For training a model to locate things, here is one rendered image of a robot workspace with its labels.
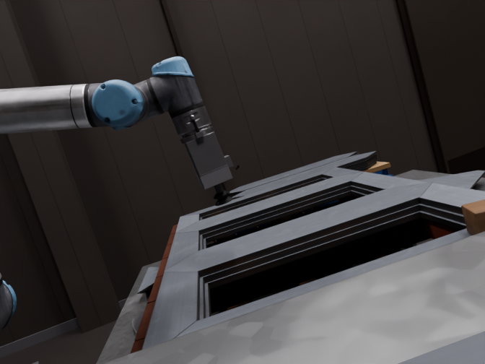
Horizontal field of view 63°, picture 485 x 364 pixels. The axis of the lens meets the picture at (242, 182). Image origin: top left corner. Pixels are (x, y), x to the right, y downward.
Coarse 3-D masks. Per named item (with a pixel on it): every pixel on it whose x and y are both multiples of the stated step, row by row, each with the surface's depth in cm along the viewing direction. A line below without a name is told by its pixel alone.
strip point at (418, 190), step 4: (416, 184) 109; (420, 184) 108; (424, 184) 107; (428, 184) 106; (388, 188) 114; (392, 188) 113; (396, 188) 111; (400, 188) 110; (404, 188) 109; (408, 188) 107; (412, 188) 106; (416, 188) 105; (420, 188) 104; (424, 188) 103; (400, 192) 106; (404, 192) 105; (408, 192) 104; (412, 192) 103; (416, 192) 102; (420, 192) 101
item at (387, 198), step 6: (378, 192) 113; (384, 192) 111; (390, 192) 109; (396, 192) 107; (366, 198) 111; (372, 198) 109; (378, 198) 107; (384, 198) 106; (390, 198) 104; (396, 198) 102; (402, 198) 100; (408, 198) 99; (414, 198) 97; (384, 204) 100; (390, 204) 98; (396, 204) 96
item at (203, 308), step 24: (336, 192) 140; (360, 192) 133; (264, 216) 138; (384, 216) 96; (408, 216) 96; (432, 216) 90; (456, 216) 82; (312, 240) 94; (336, 240) 94; (240, 264) 93; (264, 264) 93
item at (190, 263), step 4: (196, 252) 110; (188, 256) 108; (192, 256) 107; (196, 256) 105; (184, 260) 106; (188, 260) 104; (192, 260) 103; (196, 260) 102; (176, 264) 104; (180, 264) 103; (184, 264) 102; (188, 264) 100; (192, 264) 99; (196, 264) 98; (176, 268) 101; (180, 268) 99; (184, 268) 98; (188, 268) 97; (192, 268) 96; (196, 268) 95
